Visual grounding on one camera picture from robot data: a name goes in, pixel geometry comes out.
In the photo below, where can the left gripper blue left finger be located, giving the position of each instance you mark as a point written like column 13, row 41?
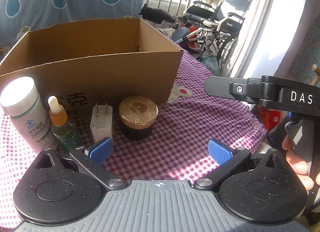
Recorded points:
column 100, row 151

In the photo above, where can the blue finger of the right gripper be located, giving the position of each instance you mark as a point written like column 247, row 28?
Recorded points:
column 219, row 87

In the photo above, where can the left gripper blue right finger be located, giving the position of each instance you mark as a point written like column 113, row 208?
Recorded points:
column 219, row 151

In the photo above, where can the person right hand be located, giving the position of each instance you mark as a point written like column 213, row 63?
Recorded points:
column 297, row 164

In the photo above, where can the red plastic bag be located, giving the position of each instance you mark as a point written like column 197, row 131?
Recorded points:
column 270, row 118

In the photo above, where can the green dropper bottle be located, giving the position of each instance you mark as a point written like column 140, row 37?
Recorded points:
column 62, row 128

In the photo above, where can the purple checkered tablecloth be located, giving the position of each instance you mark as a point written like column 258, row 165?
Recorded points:
column 176, row 149

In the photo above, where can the gold lidded dark jar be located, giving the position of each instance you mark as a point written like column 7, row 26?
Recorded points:
column 137, row 116

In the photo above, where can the wheelchair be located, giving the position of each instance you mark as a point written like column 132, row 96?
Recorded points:
column 203, row 29

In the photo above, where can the brown cardboard box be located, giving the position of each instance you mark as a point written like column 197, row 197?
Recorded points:
column 95, row 62

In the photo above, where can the white supplement bottle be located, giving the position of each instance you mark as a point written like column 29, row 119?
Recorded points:
column 21, row 102

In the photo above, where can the white wall charger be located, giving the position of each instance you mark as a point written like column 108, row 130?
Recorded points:
column 101, row 122

